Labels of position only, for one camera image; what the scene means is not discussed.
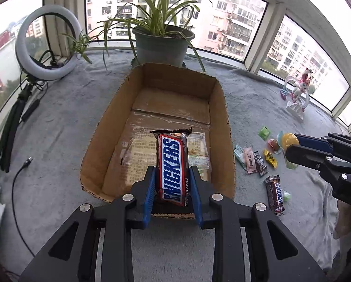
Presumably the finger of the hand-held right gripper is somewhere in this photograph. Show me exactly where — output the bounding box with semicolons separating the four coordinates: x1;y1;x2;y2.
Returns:
285;145;351;183
295;132;351;155

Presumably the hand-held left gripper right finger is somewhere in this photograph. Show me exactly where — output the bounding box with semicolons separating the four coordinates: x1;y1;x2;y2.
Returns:
189;166;329;282

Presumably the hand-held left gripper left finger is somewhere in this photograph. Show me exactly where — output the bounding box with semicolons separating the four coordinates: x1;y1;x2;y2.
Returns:
18;166;160;282

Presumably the yellow jelly cup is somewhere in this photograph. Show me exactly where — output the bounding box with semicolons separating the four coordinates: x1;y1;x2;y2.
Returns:
277;131;301;169

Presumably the brown jelly cup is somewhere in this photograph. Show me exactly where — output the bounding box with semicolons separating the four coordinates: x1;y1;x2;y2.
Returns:
266;131;283;154

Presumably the small yellow candy packet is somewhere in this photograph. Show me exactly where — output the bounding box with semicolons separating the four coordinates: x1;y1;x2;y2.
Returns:
263;149;278;168

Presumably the large brown chocolate bar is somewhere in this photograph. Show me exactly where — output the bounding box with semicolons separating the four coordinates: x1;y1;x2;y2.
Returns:
149;128;193;208

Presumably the black white candy packet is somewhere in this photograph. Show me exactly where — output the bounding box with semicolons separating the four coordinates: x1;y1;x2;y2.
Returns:
253;151;269;177

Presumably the small brown chocolate bar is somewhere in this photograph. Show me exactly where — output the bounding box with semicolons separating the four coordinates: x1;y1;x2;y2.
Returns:
265;175;285;215

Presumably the pink candy stick packet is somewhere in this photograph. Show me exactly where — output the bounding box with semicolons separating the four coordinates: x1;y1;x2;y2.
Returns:
242;147;256;174

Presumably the mint green ring candy packet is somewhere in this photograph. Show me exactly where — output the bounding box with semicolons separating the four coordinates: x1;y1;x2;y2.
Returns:
233;145;248;171

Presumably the cardboard box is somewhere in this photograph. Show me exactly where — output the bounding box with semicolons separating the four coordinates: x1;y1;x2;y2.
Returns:
80;62;236;219

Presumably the person's right hand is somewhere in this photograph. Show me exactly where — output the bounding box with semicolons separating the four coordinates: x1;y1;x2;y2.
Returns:
332;201;351;240

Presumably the clear crumpled plastic bag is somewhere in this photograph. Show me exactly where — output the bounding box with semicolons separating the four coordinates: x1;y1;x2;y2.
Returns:
285;100;307;121

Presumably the pink white toy figurine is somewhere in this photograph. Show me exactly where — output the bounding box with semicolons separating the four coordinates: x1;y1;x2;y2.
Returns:
280;67;312;109

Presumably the grey fleece blanket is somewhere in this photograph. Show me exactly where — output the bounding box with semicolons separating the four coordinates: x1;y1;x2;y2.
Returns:
0;48;351;282

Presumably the potted spider plant grey pot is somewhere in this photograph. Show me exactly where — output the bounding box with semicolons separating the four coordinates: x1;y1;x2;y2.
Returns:
61;0;214;74

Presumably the black folded tripod stand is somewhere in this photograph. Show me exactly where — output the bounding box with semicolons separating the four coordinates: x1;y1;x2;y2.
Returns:
0;73;47;172

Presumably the black plug cable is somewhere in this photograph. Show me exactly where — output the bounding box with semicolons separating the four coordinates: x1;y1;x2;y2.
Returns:
12;157;35;257

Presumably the white ring light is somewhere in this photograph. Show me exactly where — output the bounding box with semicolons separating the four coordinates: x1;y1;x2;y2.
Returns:
15;5;82;80

